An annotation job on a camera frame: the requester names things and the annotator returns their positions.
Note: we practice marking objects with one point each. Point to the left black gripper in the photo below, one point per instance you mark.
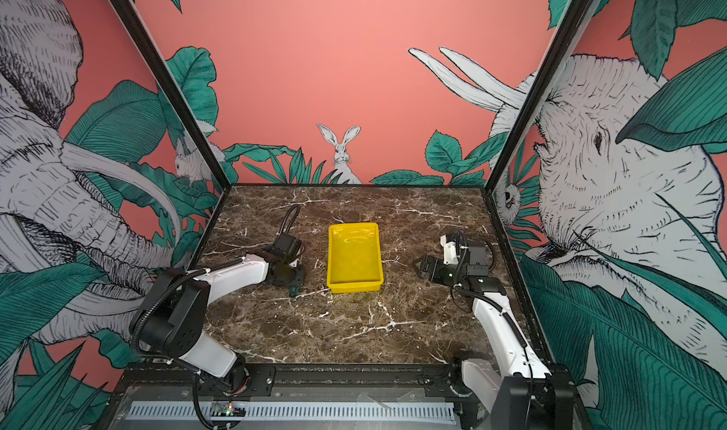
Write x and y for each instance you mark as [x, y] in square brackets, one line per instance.
[298, 281]

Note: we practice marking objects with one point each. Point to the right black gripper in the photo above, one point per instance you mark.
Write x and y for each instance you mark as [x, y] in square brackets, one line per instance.
[430, 262]

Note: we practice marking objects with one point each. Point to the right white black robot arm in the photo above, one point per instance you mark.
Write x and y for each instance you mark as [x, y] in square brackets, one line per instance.
[519, 391]

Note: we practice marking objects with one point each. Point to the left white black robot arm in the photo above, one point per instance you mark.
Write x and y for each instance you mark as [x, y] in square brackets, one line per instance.
[169, 323]

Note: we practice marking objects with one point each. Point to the yellow plastic bin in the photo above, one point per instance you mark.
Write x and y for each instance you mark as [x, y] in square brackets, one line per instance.
[354, 258]

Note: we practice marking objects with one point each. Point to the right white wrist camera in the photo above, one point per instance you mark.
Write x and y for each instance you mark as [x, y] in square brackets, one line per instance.
[450, 249]

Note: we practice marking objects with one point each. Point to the white slotted cable duct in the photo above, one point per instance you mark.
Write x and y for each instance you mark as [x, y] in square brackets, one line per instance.
[431, 413]

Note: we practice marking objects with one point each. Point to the black front mounting rail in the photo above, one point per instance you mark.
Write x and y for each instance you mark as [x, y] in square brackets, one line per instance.
[440, 380]

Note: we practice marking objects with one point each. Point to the right black frame post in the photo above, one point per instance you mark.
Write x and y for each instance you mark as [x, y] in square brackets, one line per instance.
[573, 25]

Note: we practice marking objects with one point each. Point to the black frame post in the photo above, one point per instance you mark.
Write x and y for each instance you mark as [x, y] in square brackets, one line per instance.
[140, 35]
[573, 25]

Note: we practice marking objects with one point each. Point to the left black frame post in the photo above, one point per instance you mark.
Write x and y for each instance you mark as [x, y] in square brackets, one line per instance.
[140, 35]

